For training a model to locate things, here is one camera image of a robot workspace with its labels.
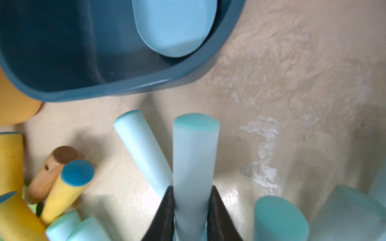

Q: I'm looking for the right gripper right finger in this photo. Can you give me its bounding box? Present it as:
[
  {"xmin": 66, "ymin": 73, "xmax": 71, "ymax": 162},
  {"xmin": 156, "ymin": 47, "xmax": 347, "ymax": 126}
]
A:
[{"xmin": 207, "ymin": 185, "xmax": 243, "ymax": 241}]

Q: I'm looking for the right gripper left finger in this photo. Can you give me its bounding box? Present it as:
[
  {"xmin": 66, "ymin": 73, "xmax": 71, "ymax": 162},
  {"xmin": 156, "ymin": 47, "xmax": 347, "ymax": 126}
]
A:
[{"xmin": 141, "ymin": 186, "xmax": 175, "ymax": 241}]

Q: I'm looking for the yellow storage box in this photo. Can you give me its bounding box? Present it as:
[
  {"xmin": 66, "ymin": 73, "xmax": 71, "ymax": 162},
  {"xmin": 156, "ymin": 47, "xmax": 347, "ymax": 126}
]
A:
[{"xmin": 1, "ymin": 69, "xmax": 42, "ymax": 126}]

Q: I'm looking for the dark blue storage box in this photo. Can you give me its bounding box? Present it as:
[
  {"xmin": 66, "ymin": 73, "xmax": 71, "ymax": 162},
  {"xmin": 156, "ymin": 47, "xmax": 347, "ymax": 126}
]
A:
[{"xmin": 1, "ymin": 1, "xmax": 245, "ymax": 102}]

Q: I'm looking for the blue shovel large centre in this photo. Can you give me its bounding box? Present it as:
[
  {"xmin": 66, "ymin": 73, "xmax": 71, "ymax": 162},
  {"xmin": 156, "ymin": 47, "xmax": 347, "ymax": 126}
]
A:
[{"xmin": 309, "ymin": 185, "xmax": 386, "ymax": 241}]

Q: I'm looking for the green shovel yellow handle right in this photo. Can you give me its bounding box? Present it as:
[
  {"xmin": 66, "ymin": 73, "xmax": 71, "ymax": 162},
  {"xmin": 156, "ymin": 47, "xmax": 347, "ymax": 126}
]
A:
[{"xmin": 40, "ymin": 159, "xmax": 94, "ymax": 227}]

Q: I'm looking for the dark green shovel yellow handle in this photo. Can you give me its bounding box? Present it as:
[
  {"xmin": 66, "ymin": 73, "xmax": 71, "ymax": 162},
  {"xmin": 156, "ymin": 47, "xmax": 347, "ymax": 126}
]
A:
[{"xmin": 0, "ymin": 132, "xmax": 24, "ymax": 195}]

